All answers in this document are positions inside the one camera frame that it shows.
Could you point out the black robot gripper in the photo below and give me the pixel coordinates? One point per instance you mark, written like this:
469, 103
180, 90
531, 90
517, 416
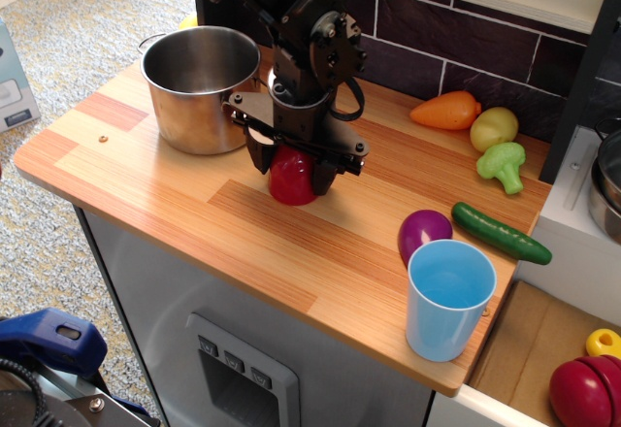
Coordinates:
269, 122

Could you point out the red toy sweet potato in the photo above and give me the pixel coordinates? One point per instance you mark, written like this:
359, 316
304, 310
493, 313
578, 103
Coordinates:
291, 176

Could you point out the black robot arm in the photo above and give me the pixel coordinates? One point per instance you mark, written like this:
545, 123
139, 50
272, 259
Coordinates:
312, 93

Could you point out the stainless steel pot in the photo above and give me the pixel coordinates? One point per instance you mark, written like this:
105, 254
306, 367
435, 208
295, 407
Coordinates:
191, 73

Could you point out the yellow toy behind pot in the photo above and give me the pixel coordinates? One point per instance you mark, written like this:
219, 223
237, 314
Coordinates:
189, 22

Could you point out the yellow toy potato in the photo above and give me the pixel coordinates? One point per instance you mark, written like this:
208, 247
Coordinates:
494, 126

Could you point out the purple toy eggplant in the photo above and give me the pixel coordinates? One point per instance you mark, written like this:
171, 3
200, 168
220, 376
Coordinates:
420, 228

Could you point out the orange toy carrot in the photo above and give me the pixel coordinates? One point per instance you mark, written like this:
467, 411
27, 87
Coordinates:
455, 110

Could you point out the light blue plastic cup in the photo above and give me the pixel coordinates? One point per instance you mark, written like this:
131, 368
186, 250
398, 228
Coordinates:
450, 285

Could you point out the grey toy kitchen cabinet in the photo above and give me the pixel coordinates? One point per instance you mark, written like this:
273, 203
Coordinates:
213, 355

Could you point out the green toy broccoli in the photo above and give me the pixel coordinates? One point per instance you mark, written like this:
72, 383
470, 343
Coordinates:
503, 162

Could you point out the green toy cucumber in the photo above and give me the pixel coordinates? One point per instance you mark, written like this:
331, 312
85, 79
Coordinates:
500, 235

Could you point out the white box on floor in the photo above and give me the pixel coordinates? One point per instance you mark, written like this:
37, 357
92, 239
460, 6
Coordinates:
18, 104

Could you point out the blue clamp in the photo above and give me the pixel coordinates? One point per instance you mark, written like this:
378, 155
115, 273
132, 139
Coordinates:
57, 340

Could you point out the steel pots at right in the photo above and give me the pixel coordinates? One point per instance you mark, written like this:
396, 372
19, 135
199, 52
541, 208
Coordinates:
604, 196

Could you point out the dark red toy fruit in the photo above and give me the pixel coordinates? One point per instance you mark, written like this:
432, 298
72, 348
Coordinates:
586, 391

